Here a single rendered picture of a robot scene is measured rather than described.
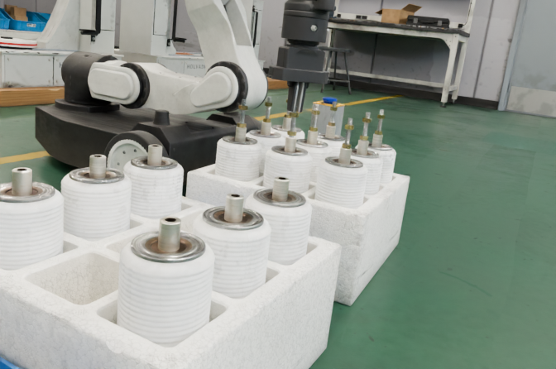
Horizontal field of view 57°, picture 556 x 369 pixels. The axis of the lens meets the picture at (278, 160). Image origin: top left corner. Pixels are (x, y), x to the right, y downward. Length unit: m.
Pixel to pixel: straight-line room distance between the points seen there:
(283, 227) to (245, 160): 0.39
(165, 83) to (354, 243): 0.85
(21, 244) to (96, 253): 0.09
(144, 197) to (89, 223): 0.11
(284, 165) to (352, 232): 0.19
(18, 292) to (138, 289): 0.15
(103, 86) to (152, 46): 2.06
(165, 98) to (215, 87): 0.22
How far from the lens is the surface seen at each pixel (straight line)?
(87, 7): 3.37
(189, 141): 1.43
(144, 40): 3.76
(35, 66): 3.03
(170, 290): 0.51
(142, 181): 0.82
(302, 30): 0.98
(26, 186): 0.70
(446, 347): 0.96
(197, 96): 1.45
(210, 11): 1.47
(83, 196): 0.74
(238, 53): 1.44
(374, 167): 1.09
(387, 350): 0.91
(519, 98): 6.03
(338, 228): 0.96
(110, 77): 1.67
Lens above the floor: 0.47
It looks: 13 degrees down
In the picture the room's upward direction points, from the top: 7 degrees clockwise
